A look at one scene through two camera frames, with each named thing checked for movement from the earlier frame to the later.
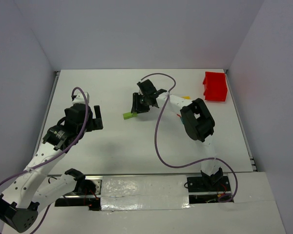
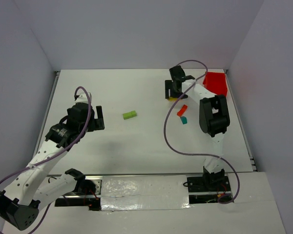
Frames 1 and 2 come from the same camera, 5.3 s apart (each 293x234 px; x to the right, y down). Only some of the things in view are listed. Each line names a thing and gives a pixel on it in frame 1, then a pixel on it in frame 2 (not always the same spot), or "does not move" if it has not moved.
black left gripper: [93, 122] does not move
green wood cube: [127, 115] does not move
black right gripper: [140, 103] to [172, 86]
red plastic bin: [216, 87] does not move
